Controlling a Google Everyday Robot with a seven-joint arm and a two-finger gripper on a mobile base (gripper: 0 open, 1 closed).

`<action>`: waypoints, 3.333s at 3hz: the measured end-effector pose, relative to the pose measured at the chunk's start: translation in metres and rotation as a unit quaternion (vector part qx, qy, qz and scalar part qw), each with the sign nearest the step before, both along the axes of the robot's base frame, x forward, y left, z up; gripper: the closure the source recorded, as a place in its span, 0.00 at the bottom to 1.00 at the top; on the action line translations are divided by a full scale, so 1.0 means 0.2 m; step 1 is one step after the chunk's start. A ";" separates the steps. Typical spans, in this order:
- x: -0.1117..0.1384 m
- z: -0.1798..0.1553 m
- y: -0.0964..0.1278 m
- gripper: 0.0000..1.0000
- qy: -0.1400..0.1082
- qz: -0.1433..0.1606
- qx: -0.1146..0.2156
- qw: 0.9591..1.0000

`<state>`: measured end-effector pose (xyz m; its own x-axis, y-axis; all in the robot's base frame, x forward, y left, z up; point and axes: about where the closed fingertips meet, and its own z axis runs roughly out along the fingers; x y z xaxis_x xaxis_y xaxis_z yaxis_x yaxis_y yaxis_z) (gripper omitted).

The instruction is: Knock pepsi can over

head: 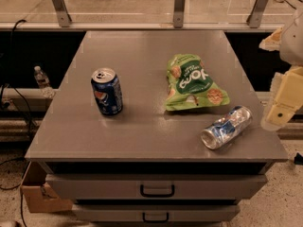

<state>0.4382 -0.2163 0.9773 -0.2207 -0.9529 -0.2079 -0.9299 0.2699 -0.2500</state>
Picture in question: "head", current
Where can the grey upper drawer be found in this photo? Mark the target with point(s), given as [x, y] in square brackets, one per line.
[155, 186]

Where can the metal railing bracket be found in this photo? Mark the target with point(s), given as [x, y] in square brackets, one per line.
[63, 17]
[255, 16]
[178, 13]

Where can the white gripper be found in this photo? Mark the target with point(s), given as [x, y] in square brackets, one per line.
[294, 43]

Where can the crushed silver blue can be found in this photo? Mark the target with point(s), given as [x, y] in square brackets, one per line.
[225, 129]

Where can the grey drawer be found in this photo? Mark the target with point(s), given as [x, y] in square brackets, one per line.
[155, 213]
[155, 186]

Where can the middle metal railing bracket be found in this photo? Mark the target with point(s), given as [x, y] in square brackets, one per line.
[178, 13]

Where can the right metal railing bracket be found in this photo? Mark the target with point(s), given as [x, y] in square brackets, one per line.
[255, 16]

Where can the green chip bag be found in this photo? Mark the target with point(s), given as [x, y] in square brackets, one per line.
[190, 86]

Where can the grey lower drawer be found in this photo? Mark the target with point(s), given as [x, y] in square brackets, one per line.
[155, 213]

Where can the left metal railing bracket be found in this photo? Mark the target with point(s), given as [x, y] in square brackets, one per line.
[63, 17]

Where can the clear plastic water bottle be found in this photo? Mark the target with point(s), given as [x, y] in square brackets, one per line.
[43, 82]

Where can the brown cardboard box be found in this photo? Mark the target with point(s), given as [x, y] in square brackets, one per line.
[39, 195]

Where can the blue pepsi can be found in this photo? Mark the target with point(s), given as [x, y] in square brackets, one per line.
[107, 91]

